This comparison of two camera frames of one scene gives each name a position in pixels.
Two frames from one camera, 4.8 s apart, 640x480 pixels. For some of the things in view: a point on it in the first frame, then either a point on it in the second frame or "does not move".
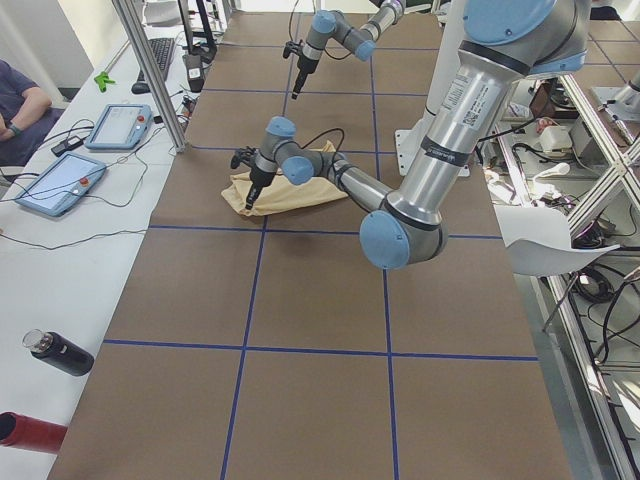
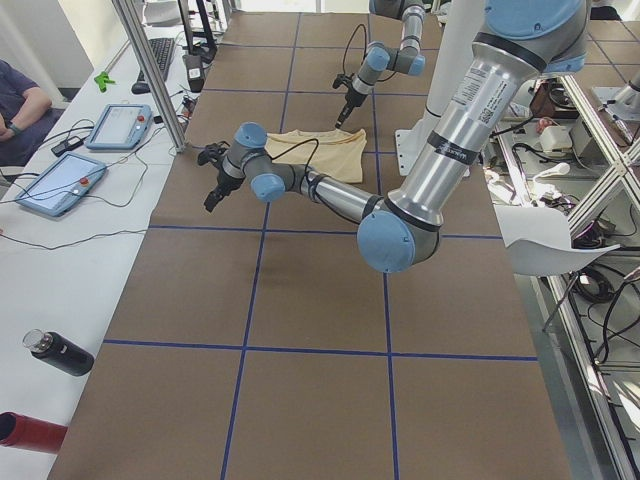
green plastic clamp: (102, 81) does not move
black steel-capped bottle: (58, 352) does not move
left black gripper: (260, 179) to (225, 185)
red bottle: (29, 433) does not move
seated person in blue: (25, 116) does not move
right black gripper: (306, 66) to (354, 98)
